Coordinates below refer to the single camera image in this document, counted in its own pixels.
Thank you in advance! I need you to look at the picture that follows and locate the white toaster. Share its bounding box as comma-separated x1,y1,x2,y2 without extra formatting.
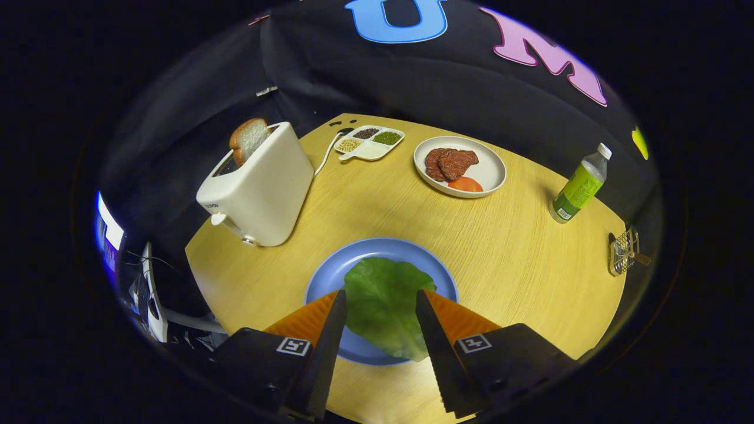
196,121,315,247

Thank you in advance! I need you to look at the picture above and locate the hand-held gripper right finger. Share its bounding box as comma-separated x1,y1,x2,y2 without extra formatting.
415,289,578,420

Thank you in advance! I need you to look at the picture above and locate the green lettuce leaf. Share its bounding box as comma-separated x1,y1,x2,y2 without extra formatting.
343,257,437,362

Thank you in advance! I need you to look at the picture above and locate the white device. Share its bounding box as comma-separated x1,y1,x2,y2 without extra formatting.
141,241,168,343

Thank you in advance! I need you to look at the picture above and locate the green label plastic bottle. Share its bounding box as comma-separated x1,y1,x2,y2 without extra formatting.
549,143,613,224

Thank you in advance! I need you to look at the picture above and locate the brown meat slice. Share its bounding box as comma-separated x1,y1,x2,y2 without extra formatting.
438,150,479,181
425,148,457,182

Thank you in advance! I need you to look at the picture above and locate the blue plate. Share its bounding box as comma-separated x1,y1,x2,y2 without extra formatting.
305,237,459,366

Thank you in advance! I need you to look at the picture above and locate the lit screen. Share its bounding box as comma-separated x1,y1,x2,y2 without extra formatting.
94,191,125,274

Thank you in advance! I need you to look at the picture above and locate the white round plate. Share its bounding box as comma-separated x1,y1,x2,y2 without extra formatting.
414,136,507,198

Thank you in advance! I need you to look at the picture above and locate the wooden handle utensil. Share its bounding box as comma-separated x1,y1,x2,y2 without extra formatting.
610,233,653,267

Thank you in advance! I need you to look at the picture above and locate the metal wire holder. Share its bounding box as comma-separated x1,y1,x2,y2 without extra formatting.
608,226,643,277

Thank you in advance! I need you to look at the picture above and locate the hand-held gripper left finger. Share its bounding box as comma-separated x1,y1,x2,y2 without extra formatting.
209,289,348,422

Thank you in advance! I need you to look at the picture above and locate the white bread slice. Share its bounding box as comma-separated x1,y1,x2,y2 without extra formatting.
229,118,273,167

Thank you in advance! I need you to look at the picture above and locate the white divided dish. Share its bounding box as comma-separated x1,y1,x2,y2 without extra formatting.
334,125,405,161

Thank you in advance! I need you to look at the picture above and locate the white toaster cable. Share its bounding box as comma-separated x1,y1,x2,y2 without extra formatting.
313,128,354,177

